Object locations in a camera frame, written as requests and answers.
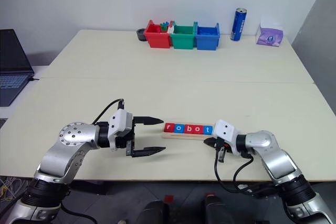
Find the dark rounded shape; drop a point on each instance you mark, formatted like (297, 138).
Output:
(216, 211)
(152, 212)

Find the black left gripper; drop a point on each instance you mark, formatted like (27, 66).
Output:
(130, 140)

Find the dark open laptop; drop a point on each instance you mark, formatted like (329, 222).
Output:
(12, 58)

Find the black laptop plug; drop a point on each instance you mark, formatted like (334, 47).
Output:
(35, 78)

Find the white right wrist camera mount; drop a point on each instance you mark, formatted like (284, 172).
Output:
(224, 130)

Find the purple tissue pack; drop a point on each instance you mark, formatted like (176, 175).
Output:
(270, 37)

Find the red letter o block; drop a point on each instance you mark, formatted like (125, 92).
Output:
(198, 129)

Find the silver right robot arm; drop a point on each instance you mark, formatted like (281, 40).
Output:
(273, 153)

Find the white toy piece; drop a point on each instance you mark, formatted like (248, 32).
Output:
(171, 29)

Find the blue letter o block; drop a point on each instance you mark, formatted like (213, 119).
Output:
(178, 128)

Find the blue letter t block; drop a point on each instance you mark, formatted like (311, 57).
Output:
(207, 129)

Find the red plastic storage bin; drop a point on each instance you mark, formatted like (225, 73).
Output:
(158, 40)

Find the green toy brick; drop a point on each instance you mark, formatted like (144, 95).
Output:
(163, 27)

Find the wooden letter tray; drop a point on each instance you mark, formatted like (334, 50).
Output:
(183, 136)

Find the blue plastic storage bin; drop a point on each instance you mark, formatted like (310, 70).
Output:
(207, 42)

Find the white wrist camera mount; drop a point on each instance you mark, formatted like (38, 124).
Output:
(119, 123)
(224, 130)

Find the green plastic storage bin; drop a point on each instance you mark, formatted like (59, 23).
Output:
(183, 41)

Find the blue toy brick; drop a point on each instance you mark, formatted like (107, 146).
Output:
(166, 23)

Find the red square piece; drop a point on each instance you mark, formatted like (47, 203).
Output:
(168, 198)

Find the tall blue drink can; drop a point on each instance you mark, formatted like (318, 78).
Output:
(238, 24)

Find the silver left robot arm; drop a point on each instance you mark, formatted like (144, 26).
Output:
(76, 136)

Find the dark flat device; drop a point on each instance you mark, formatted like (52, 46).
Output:
(2, 123)

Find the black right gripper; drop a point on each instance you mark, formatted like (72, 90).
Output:
(221, 149)

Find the red letter b block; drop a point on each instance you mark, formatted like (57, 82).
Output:
(188, 128)

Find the small red cap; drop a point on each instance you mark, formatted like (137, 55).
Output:
(209, 194)

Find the small white scrap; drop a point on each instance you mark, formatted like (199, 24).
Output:
(242, 186)

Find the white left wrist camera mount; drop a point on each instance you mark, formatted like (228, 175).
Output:
(119, 123)

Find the red letter r block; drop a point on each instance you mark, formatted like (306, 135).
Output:
(168, 127)

